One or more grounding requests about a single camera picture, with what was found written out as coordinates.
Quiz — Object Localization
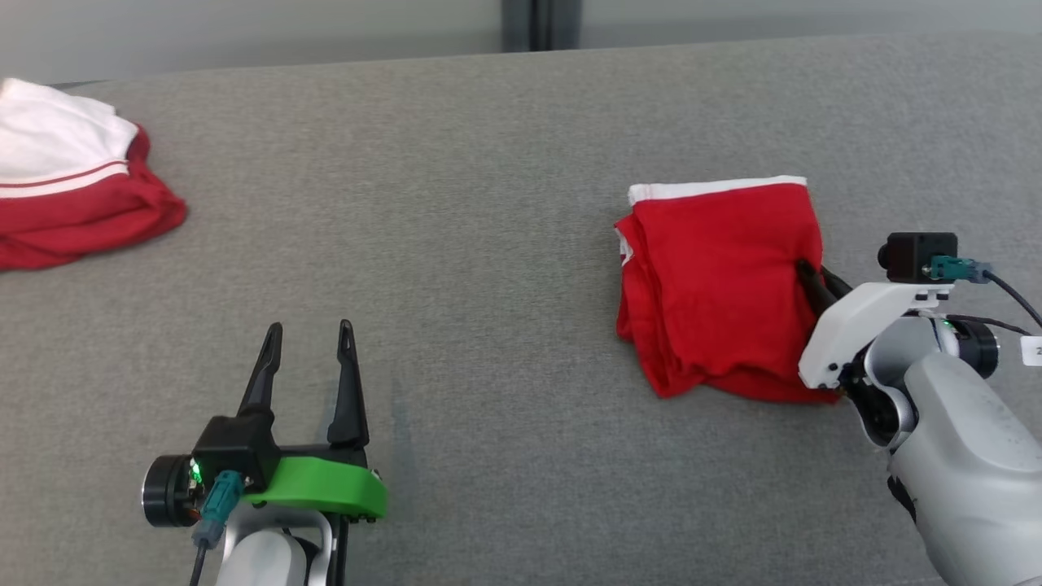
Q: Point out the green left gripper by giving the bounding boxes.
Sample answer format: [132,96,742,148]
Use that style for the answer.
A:
[238,320,387,522]

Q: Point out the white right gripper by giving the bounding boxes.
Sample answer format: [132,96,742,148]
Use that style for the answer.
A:
[796,259,955,390]

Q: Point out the red shorts with white stripe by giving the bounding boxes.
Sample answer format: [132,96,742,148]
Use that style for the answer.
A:
[615,175,841,405]

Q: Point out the red white basketball jersey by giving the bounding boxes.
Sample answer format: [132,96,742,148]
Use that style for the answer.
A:
[0,78,188,272]

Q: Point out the grey fabric sofa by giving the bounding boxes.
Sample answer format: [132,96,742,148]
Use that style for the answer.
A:
[0,33,1042,586]

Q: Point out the right camera cable teal plug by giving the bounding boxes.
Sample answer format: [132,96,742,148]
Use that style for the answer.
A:
[928,256,1042,335]

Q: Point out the camera cable teal plug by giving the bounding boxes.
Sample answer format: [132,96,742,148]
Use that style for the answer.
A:
[189,470,245,586]
[928,256,1042,335]

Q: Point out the left camera cable teal plug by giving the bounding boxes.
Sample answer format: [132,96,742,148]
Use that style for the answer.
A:
[189,470,245,586]

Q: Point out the grey partition post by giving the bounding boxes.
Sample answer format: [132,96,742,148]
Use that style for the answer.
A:
[501,0,583,54]

